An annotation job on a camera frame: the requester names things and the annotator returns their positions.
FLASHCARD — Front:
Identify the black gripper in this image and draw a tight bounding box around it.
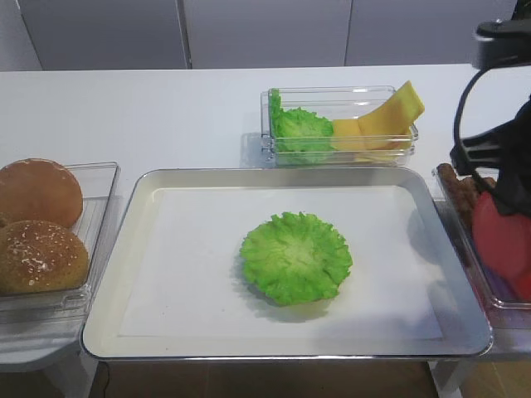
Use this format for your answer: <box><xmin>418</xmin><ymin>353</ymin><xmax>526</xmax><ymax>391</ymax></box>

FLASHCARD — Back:
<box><xmin>451</xmin><ymin>102</ymin><xmax>530</xmax><ymax>216</ymax></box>

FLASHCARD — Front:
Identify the red tomato slice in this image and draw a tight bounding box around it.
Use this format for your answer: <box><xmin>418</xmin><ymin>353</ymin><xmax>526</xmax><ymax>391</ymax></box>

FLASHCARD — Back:
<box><xmin>472</xmin><ymin>192</ymin><xmax>530</xmax><ymax>280</ymax></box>
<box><xmin>495</xmin><ymin>269</ymin><xmax>530</xmax><ymax>303</ymax></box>

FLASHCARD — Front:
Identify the upright yellow cheese slice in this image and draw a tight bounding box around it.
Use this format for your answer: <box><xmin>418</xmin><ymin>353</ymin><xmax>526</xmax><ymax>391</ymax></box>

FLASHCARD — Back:
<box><xmin>358</xmin><ymin>80</ymin><xmax>425</xmax><ymax>136</ymax></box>

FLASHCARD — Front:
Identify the flat yellow cheese slice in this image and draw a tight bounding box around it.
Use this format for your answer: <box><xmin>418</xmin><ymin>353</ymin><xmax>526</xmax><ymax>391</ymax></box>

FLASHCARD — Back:
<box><xmin>332</xmin><ymin>119</ymin><xmax>412</xmax><ymax>152</ymax></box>

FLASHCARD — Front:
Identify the clear lettuce and cheese container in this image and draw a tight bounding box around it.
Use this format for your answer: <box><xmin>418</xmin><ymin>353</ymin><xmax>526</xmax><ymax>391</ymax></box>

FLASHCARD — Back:
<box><xmin>261</xmin><ymin>85</ymin><xmax>418</xmax><ymax>167</ymax></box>

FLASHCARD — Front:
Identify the brown meat patty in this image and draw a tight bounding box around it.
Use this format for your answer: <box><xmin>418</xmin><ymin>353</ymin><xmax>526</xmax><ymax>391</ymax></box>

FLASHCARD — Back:
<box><xmin>460</xmin><ymin>177</ymin><xmax>485</xmax><ymax>208</ymax></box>
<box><xmin>436</xmin><ymin>163</ymin><xmax>479</xmax><ymax>230</ymax></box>

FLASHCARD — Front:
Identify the leftmost brown meat patty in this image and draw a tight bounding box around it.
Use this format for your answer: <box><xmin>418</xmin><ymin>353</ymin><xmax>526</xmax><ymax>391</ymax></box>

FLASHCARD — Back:
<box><xmin>436</xmin><ymin>163</ymin><xmax>479</xmax><ymax>230</ymax></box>

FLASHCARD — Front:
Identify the clear patty and tomato container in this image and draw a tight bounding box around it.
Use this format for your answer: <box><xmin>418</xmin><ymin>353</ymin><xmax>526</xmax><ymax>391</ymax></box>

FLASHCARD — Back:
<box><xmin>431</xmin><ymin>167</ymin><xmax>530</xmax><ymax>329</ymax></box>

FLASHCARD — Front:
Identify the green lettuce in container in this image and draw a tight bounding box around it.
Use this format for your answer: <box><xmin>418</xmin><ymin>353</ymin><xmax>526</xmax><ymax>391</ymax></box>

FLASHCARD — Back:
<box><xmin>270</xmin><ymin>89</ymin><xmax>334</xmax><ymax>153</ymax></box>

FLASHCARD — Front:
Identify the green lettuce leaf on tray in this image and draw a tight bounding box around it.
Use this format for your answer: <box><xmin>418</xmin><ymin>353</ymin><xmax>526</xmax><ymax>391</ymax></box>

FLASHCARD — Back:
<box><xmin>240</xmin><ymin>212</ymin><xmax>353</xmax><ymax>306</ymax></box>

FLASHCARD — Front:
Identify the silver metal baking tray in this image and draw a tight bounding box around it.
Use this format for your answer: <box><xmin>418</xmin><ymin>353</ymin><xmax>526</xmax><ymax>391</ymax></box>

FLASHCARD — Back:
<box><xmin>82</xmin><ymin>167</ymin><xmax>492</xmax><ymax>359</ymax></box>

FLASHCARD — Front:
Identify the clear plastic bun container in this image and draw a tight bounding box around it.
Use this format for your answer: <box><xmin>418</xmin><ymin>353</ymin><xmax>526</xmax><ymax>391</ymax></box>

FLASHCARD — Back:
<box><xmin>1</xmin><ymin>162</ymin><xmax>120</xmax><ymax>325</ymax></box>

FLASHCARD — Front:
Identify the sesame seed bun top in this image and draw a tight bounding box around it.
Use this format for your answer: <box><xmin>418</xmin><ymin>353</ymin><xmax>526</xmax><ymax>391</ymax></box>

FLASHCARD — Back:
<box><xmin>1</xmin><ymin>221</ymin><xmax>90</xmax><ymax>295</ymax></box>

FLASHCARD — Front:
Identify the plain brown bun half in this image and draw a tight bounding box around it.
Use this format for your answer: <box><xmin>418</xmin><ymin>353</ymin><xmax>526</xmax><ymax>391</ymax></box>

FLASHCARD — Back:
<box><xmin>1</xmin><ymin>158</ymin><xmax>83</xmax><ymax>228</ymax></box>

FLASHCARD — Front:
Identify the black cable loop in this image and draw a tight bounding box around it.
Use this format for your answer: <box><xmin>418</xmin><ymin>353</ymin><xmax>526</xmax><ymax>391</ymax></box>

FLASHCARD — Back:
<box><xmin>452</xmin><ymin>68</ymin><xmax>493</xmax><ymax>150</ymax></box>

